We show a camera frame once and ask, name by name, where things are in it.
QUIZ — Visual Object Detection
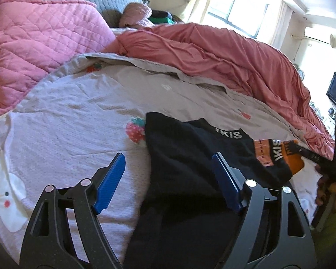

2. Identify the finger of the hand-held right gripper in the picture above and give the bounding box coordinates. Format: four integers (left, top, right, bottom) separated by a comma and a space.
295, 143, 335, 163

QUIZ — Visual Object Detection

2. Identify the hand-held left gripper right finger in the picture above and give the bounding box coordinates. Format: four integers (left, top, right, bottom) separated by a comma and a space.
211, 153, 317, 269

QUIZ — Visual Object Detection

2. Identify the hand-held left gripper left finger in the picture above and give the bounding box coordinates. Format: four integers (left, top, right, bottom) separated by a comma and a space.
19, 152, 126, 269

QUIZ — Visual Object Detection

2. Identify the black garment with orange label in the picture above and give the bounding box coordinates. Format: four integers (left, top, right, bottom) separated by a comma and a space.
123, 111, 304, 269

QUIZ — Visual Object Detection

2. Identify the person's right hand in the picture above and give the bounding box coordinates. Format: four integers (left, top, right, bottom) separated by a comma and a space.
314, 165, 336, 212

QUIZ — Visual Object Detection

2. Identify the strawberry bear printed blanket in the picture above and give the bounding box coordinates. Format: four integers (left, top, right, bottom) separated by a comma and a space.
0, 53, 336, 269

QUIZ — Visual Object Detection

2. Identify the white air conditioner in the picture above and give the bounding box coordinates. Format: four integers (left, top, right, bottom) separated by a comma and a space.
304, 26, 336, 48

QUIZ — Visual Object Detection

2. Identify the salmon duvet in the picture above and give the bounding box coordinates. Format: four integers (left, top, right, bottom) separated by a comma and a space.
102, 22, 336, 160

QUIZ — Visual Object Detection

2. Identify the white curtain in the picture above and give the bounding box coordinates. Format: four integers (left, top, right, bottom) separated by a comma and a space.
271, 0, 294, 45

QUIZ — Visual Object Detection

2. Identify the pink quilted pillow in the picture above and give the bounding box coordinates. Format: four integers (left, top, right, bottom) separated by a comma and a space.
0, 0, 116, 118

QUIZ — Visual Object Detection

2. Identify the window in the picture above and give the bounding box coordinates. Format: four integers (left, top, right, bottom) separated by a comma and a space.
207, 0, 271, 38

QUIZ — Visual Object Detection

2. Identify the mauve pillow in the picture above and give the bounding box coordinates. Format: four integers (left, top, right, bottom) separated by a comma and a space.
119, 2, 153, 28

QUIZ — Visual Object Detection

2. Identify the green cloth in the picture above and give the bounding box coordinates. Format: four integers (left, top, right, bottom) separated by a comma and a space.
148, 10, 175, 26

